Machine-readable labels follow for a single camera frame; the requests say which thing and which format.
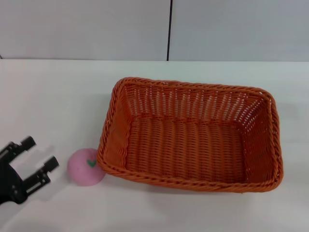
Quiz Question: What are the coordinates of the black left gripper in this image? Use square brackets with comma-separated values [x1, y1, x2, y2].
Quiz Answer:
[0, 135, 60, 205]

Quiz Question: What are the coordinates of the pink foam ball green leaf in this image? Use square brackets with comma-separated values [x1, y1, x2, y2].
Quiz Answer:
[67, 147, 106, 187]

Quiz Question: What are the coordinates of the orange woven plastic basket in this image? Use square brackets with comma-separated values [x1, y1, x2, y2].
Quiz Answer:
[96, 76, 283, 194]

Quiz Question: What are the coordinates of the black vertical wall strip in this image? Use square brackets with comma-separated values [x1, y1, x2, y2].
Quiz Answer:
[166, 0, 173, 61]

